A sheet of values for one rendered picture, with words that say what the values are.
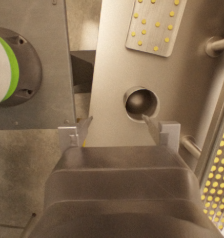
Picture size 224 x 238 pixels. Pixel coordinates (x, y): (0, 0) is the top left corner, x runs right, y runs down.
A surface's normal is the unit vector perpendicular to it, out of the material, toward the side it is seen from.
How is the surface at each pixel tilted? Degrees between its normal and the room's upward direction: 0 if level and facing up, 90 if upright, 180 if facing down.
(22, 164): 0
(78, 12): 0
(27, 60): 73
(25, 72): 77
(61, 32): 0
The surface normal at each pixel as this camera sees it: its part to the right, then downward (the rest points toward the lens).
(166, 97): -0.01, 0.26
